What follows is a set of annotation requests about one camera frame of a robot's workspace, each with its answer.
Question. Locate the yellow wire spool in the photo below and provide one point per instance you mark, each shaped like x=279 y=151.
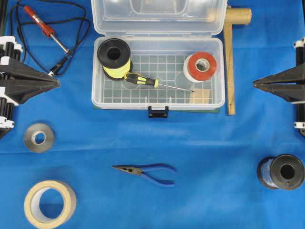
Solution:
x=115 y=57

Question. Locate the beige masking tape roll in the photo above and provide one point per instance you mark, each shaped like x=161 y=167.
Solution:
x=49 y=204

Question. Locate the blue wire spool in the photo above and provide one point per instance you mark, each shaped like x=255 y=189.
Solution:
x=285 y=172

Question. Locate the black yellow screwdriver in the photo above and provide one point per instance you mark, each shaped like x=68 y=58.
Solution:
x=136 y=78

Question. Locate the red soldering iron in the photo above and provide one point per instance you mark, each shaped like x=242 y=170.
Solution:
x=47 y=30

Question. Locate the red tape roll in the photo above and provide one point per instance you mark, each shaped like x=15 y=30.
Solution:
x=199 y=67

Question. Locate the grey tape roll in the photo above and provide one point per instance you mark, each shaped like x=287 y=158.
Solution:
x=39 y=138

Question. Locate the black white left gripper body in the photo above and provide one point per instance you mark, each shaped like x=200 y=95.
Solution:
x=9 y=48

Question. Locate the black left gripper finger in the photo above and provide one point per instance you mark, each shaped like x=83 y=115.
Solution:
x=19 y=91
x=18 y=70

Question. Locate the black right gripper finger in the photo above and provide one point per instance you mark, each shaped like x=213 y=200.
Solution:
x=292 y=75
x=290 y=92

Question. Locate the brown paper piece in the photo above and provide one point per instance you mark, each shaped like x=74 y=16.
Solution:
x=201 y=96

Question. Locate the clear plastic toolbox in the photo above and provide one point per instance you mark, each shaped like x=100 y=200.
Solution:
x=161 y=34

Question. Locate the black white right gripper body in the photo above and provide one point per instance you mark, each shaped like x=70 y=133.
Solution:
x=300 y=108

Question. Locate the blue table cloth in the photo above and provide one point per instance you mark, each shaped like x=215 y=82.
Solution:
x=187 y=171

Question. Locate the wooden mallet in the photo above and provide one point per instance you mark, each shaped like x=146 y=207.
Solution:
x=233 y=16

